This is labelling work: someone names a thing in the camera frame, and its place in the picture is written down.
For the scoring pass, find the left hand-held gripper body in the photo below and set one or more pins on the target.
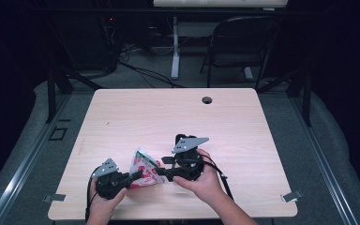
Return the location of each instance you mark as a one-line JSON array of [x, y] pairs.
[[107, 184]]

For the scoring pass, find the black folding chair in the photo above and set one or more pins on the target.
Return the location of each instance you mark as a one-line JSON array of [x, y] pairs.
[[240, 34]]

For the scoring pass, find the black frame crossbar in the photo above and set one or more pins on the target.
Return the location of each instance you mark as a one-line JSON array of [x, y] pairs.
[[106, 11]]

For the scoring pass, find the black metal stand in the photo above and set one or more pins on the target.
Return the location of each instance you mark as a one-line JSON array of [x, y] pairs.
[[51, 93], [306, 97]]

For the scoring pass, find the person's right hand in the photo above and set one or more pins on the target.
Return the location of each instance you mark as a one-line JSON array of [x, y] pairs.
[[211, 184]]

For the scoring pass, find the dark equipment with red light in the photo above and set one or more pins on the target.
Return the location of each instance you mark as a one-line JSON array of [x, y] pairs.
[[90, 40]]

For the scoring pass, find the aluminium floor rail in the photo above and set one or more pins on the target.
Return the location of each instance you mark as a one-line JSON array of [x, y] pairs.
[[28, 162], [322, 162]]

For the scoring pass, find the white desk leg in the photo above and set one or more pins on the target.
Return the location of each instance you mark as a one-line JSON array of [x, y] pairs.
[[175, 47]]

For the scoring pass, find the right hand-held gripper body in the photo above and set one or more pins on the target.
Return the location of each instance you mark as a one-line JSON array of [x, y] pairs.
[[189, 165]]

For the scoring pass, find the grey tape piece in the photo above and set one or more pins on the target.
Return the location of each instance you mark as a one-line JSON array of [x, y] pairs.
[[292, 196], [54, 198]]

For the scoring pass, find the white desk top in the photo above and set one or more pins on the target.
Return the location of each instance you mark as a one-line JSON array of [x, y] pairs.
[[218, 2]]

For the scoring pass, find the red and white snack bag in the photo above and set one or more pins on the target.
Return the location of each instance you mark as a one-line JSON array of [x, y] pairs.
[[147, 168]]

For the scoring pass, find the person's left hand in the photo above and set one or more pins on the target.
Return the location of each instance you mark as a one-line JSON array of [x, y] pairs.
[[101, 207]]

